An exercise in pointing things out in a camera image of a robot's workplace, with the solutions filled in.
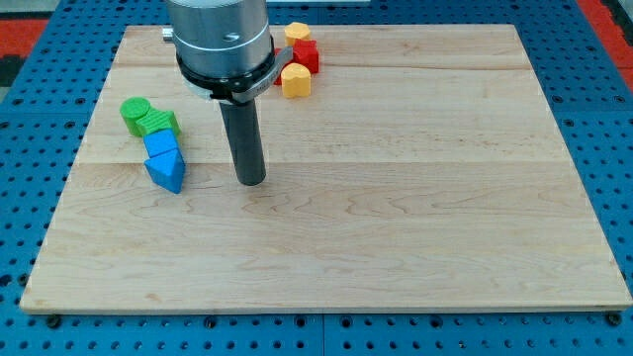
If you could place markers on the yellow block rear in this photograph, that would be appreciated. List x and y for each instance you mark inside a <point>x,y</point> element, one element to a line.
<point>297,31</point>

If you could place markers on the red star block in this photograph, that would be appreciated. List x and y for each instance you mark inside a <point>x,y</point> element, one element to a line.
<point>305,52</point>

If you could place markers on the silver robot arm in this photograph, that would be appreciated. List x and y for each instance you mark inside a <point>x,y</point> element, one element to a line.
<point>224,48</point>

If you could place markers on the wooden board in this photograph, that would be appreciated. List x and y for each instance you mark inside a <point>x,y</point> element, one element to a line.
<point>425,173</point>

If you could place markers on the yellow heart block front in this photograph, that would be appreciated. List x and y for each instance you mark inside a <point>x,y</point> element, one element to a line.
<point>296,81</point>

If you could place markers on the blue triangle block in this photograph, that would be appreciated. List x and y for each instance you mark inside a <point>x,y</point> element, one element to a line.
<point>167,170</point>

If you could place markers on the blue cube block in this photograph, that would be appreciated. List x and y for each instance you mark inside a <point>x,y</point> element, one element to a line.
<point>160,142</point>

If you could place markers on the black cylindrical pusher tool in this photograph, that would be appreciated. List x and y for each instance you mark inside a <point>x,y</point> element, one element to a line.
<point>244,139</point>

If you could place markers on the green ridged star block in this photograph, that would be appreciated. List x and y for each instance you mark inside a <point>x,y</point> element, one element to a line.
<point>155,121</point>

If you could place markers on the green cylinder block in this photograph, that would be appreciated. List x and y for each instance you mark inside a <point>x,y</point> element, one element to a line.
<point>132,110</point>

